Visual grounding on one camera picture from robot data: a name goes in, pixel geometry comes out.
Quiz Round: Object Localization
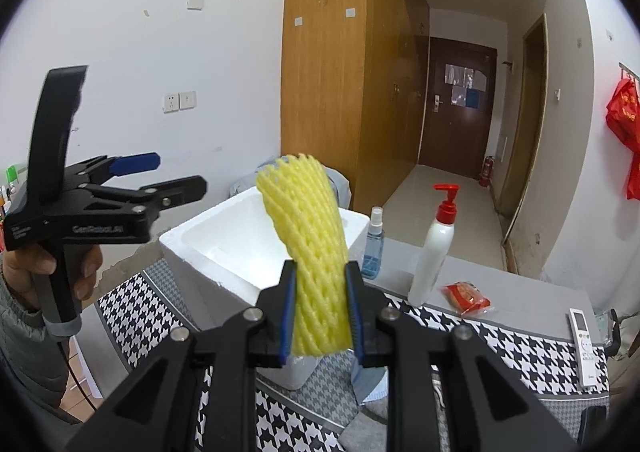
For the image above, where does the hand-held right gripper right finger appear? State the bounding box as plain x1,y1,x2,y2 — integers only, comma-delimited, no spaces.
344,260,578,452

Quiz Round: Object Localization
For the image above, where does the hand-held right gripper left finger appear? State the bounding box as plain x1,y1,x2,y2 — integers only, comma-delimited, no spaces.
75,259,301,452

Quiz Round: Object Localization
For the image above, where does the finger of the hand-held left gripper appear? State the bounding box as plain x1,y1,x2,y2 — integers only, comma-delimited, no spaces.
75,175,208,221
65,152,162,188

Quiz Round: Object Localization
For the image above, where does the blue face mask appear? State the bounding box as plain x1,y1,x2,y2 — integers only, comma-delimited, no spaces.
350,364,390,405

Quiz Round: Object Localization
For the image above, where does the white foam box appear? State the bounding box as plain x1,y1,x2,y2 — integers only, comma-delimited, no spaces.
159,187,370,390

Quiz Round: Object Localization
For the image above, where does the yellow foam fruit net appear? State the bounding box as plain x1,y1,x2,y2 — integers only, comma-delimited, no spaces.
256,153,353,358

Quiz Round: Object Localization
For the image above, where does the person's left forearm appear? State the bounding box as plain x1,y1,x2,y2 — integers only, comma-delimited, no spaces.
0,272,96,425

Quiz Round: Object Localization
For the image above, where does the person's left hand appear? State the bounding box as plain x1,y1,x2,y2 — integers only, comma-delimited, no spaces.
0,247,104,310

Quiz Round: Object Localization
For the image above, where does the blue spray bottle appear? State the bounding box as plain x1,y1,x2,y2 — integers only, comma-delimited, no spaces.
360,206,385,280

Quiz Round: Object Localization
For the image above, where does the white pump bottle red cap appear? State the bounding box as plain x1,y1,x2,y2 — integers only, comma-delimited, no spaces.
407,183,461,307

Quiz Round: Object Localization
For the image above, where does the red snack packet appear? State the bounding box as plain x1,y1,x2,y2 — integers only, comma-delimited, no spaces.
441,281,492,317

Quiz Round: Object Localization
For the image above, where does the houndstooth patterned blanket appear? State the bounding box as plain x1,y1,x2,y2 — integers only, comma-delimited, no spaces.
97,237,613,452

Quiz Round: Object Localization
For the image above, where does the wooden wardrobe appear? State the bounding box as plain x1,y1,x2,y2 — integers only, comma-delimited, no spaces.
280,0,431,210

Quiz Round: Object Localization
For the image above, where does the dark brown door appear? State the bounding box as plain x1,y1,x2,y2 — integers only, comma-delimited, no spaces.
417,36,497,179

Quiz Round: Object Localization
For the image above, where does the white remote control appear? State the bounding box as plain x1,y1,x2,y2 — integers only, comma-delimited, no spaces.
569,308,598,388

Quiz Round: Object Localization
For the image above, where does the dark object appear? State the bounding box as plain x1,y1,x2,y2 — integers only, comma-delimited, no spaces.
597,309,623,348

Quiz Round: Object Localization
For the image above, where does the grey paper notice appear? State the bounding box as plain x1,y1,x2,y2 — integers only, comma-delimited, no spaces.
444,64,488,89

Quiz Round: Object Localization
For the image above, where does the red plastic bag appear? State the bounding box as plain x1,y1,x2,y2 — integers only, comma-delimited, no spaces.
605,78,640,200

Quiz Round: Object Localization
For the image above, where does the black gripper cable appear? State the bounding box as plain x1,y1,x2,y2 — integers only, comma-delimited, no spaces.
57,338,101,415

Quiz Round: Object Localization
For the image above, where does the wooden doorway frame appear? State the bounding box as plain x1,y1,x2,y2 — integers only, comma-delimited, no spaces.
500,13,549,245

